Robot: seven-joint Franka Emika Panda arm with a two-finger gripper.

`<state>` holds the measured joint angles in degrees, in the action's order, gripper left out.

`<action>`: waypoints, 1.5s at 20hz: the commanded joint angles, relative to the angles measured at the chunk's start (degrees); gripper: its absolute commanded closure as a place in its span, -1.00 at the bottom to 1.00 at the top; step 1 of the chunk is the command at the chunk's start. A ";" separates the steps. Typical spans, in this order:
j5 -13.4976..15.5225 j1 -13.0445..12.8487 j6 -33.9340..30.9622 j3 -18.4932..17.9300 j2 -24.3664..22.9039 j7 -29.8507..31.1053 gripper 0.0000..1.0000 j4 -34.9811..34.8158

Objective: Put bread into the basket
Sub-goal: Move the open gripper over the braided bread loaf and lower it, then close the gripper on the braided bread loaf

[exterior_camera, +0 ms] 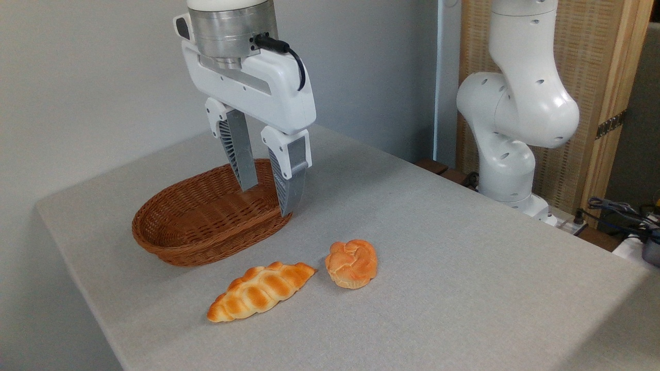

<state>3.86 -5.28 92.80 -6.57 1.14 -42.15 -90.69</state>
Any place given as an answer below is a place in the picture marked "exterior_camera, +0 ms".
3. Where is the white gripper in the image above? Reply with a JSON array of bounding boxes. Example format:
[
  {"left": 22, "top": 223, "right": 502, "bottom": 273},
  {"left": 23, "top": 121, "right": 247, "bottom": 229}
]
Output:
[{"left": 173, "top": 12, "right": 317, "bottom": 217}]

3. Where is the brown wicker basket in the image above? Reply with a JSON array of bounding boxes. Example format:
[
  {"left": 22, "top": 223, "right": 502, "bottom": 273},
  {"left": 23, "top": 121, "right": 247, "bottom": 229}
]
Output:
[{"left": 131, "top": 158, "right": 293, "bottom": 267}]

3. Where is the long braided bread loaf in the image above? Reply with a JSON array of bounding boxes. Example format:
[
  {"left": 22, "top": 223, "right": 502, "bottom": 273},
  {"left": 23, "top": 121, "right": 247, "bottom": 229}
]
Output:
[{"left": 206, "top": 261, "right": 318, "bottom": 324}]

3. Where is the round knotted bread roll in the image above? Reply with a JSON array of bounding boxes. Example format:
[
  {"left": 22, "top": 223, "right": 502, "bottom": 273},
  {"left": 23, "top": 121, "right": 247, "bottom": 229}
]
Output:
[{"left": 324, "top": 239, "right": 378, "bottom": 290}]

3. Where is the grey tablecloth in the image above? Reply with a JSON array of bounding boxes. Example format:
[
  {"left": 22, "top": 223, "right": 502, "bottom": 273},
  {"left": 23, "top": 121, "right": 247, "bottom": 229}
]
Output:
[{"left": 35, "top": 124, "right": 660, "bottom": 371}]

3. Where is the white vertical pole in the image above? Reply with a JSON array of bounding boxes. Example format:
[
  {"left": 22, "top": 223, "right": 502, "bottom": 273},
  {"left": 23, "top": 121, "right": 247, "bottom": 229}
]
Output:
[{"left": 434, "top": 0, "right": 461, "bottom": 166}]

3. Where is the woven wooden folding screen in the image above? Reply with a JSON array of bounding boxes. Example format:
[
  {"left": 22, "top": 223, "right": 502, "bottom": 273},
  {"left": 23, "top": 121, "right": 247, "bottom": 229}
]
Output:
[{"left": 456, "top": 0, "right": 655, "bottom": 228}]

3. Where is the white power strip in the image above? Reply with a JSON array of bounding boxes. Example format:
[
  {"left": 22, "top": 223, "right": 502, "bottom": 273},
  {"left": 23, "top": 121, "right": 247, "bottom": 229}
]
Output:
[{"left": 613, "top": 233, "right": 660, "bottom": 269}]

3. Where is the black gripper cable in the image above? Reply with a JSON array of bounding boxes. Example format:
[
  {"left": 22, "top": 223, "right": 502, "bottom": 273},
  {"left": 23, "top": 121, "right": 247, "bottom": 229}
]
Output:
[{"left": 254, "top": 33, "right": 307, "bottom": 92}]

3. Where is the black cable bundle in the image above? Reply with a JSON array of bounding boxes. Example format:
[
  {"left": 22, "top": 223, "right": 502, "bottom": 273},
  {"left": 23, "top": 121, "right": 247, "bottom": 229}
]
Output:
[{"left": 587, "top": 196, "right": 660, "bottom": 243}]

